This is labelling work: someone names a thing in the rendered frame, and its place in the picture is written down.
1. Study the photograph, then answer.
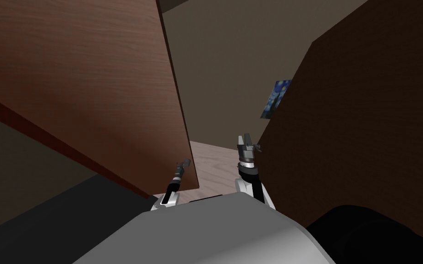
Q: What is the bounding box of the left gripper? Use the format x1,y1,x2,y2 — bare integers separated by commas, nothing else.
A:
175,158,192,179

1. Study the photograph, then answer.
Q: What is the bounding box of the brown wooden door leaf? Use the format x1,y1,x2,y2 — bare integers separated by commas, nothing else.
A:
0,0,200,199

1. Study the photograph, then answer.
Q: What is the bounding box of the blue picture on wall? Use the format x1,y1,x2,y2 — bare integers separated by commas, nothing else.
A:
260,79,293,120

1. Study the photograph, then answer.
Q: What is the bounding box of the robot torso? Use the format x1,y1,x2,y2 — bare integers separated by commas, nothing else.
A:
72,192,338,264

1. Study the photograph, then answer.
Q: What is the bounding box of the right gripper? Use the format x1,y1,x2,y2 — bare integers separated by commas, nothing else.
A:
237,133,257,164

